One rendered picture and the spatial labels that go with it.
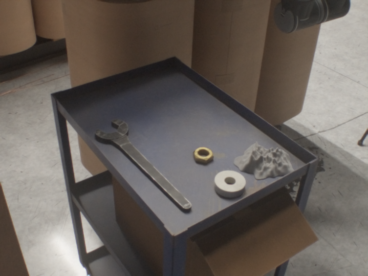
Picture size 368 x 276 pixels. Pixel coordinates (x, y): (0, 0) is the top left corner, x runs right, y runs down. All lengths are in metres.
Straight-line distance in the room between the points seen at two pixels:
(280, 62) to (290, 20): 0.72
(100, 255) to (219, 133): 0.86
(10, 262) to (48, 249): 0.81
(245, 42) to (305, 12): 0.44
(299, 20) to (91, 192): 0.91
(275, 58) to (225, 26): 0.49
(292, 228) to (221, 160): 0.24
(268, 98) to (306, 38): 0.36
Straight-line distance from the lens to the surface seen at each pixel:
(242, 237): 1.05
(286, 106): 2.42
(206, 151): 1.13
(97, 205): 1.52
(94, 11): 1.53
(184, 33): 1.64
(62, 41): 3.54
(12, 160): 2.58
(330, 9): 1.64
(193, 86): 1.40
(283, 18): 1.56
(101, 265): 1.84
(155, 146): 1.15
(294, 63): 2.30
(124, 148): 1.13
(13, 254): 1.28
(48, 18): 3.30
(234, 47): 1.87
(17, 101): 3.07
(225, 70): 1.90
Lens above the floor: 1.60
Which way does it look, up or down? 37 degrees down
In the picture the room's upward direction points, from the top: 3 degrees clockwise
